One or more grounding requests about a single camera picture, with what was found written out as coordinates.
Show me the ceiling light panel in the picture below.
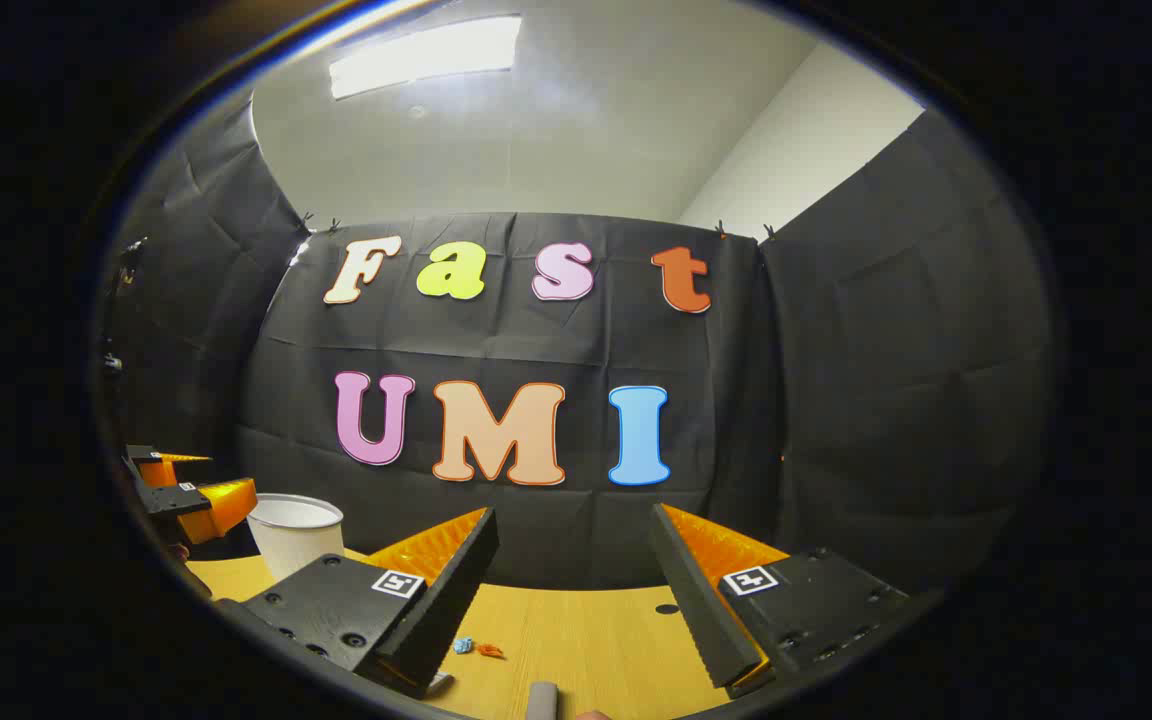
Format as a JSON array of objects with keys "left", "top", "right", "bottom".
[{"left": 328, "top": 14, "right": 524, "bottom": 102}]

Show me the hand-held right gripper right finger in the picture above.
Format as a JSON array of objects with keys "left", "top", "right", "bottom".
[{"left": 647, "top": 502, "right": 912, "bottom": 700}]

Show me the white ribbed garbage bin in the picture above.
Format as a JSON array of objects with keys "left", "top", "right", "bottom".
[{"left": 247, "top": 494, "right": 346, "bottom": 582}]

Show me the wooden desktop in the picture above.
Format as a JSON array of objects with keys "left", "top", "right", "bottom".
[{"left": 186, "top": 548, "right": 769, "bottom": 720}]

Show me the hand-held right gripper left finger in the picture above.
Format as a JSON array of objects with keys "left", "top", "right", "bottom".
[{"left": 218, "top": 507, "right": 501, "bottom": 699}]

